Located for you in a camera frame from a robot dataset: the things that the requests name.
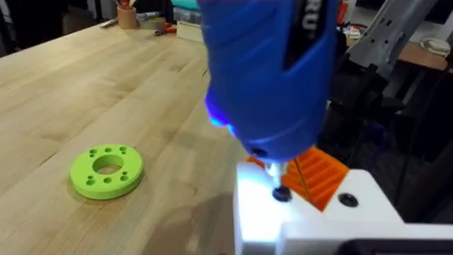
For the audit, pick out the silver marker pen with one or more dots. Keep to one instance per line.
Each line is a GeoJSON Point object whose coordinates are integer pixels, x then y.
{"type": "Point", "coordinates": [108, 23]}

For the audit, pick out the small black screw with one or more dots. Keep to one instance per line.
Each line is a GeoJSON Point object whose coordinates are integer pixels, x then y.
{"type": "Point", "coordinates": [282, 194]}

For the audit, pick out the pale cardboard box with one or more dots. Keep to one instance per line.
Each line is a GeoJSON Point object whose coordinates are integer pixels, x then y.
{"type": "Point", "coordinates": [189, 32]}

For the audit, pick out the green disc with holes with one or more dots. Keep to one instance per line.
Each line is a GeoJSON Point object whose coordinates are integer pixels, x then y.
{"type": "Point", "coordinates": [106, 172]}

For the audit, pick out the wooden cup with pens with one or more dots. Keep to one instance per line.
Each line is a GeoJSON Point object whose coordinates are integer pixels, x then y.
{"type": "Point", "coordinates": [126, 16]}

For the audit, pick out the left gripper white and orange finger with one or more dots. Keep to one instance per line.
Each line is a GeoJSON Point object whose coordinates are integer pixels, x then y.
{"type": "Point", "coordinates": [255, 205]}

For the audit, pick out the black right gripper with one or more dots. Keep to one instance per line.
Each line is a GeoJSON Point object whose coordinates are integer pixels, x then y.
{"type": "Point", "coordinates": [357, 106]}

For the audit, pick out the clear plastic box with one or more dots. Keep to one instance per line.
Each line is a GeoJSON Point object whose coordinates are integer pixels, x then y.
{"type": "Point", "coordinates": [187, 16]}

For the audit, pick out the blue electric screwdriver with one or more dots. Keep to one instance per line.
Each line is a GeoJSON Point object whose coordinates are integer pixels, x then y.
{"type": "Point", "coordinates": [269, 78]}

